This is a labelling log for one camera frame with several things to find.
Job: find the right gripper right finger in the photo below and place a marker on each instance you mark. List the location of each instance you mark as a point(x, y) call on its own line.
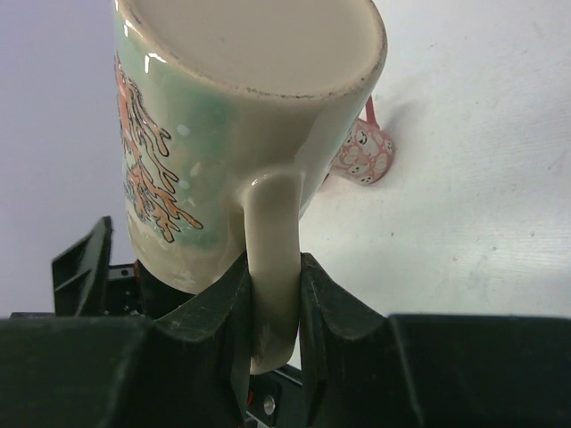
point(360, 369)

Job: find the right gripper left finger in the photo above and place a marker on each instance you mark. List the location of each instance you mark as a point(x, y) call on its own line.
point(187, 369)

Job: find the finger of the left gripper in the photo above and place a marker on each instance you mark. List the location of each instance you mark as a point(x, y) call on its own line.
point(80, 273)

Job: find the pink patterned mug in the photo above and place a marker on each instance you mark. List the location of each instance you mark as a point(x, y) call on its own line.
point(367, 152)

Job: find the cream floral mug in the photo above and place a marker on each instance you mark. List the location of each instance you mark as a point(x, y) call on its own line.
point(231, 113)

